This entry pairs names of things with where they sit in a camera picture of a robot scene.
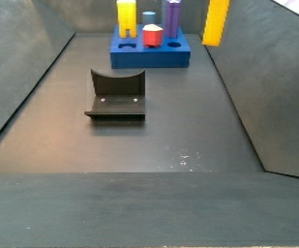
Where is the black curved fixture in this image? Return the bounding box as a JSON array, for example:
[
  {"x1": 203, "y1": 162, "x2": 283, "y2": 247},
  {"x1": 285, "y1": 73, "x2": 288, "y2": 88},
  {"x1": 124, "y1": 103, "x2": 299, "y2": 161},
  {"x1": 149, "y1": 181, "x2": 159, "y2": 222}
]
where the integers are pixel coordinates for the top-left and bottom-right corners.
[{"x1": 84, "y1": 71, "x2": 145, "y2": 119}]

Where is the purple star peg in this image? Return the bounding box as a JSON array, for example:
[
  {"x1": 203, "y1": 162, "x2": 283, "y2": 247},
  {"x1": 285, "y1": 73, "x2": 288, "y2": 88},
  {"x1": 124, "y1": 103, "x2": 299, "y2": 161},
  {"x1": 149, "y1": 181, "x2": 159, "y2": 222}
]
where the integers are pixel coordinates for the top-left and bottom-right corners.
[{"x1": 164, "y1": 0, "x2": 181, "y2": 38}]

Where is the red pentagon peg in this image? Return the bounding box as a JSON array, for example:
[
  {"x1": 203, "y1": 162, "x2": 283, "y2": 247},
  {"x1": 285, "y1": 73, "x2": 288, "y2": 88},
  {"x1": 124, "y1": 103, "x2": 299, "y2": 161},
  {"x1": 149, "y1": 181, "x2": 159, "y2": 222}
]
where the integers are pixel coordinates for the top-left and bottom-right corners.
[{"x1": 143, "y1": 24, "x2": 163, "y2": 47}]

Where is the tall yellow arch peg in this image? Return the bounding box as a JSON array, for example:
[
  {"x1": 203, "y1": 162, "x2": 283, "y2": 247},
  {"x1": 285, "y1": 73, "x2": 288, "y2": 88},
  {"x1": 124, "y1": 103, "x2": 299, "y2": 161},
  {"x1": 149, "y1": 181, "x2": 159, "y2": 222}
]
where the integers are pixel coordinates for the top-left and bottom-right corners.
[{"x1": 116, "y1": 0, "x2": 137, "y2": 38}]

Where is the orange arch block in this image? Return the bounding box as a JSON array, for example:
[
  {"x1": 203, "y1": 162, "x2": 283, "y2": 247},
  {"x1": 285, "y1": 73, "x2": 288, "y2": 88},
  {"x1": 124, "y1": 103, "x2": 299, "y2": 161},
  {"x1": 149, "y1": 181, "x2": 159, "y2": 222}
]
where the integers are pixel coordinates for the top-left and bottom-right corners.
[{"x1": 201, "y1": 0, "x2": 231, "y2": 47}]

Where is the light blue cylinder peg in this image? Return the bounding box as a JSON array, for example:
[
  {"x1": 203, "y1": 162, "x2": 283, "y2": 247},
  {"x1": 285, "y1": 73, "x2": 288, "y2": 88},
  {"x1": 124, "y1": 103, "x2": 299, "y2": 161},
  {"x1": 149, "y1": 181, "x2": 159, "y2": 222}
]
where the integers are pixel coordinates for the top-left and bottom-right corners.
[{"x1": 143, "y1": 11, "x2": 156, "y2": 25}]

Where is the blue shape sorter base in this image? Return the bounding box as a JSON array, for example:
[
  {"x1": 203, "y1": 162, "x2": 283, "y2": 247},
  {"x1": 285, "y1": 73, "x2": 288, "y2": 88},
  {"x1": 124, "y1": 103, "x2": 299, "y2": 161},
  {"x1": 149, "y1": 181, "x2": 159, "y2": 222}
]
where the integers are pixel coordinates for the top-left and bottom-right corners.
[{"x1": 109, "y1": 25, "x2": 191, "y2": 69}]

